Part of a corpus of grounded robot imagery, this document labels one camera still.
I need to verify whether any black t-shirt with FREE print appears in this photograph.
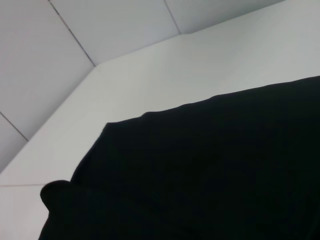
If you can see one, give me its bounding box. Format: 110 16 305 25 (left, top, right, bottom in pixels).
37 76 320 240

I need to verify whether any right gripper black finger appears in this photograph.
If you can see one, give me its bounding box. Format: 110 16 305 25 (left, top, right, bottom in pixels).
39 179 75 213

